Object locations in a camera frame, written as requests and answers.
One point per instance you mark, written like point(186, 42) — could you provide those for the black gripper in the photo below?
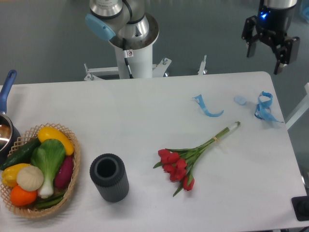
point(272, 23)

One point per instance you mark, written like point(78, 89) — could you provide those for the red tulip bouquet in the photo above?
point(180, 163)

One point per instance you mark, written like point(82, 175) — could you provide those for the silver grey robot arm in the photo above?
point(132, 32)

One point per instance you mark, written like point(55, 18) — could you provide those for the blue object top right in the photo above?
point(304, 12)

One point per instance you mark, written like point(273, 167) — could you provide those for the tangled blue ribbon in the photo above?
point(263, 111)

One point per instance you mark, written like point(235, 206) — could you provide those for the curved blue ribbon strip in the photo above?
point(200, 101)

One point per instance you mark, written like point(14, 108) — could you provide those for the black device at edge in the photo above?
point(301, 207)

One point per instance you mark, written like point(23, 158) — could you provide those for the dark grey ribbed vase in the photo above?
point(108, 173)

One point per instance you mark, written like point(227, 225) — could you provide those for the purple sweet potato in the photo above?
point(64, 174)

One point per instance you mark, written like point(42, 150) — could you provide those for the green bok choy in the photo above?
point(48, 157)

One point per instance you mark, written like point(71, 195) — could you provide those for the woven bamboo basket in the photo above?
point(31, 211)

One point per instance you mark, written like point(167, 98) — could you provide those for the green cucumber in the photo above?
point(21, 155)

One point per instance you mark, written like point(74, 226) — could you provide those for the cream steamed bun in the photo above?
point(30, 178)

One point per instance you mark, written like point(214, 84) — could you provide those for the green bean pods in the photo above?
point(49, 202)

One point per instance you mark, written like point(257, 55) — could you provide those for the yellow bell pepper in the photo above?
point(9, 175)

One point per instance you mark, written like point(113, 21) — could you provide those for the orange fruit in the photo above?
point(21, 197)

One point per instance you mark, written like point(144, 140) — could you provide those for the white frame at right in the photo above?
point(299, 110)

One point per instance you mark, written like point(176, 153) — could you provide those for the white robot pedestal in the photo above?
point(138, 63)

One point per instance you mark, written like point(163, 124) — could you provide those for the white metal base frame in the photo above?
point(95, 73)

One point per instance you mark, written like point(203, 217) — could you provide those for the blue handled saucepan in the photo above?
point(8, 132)

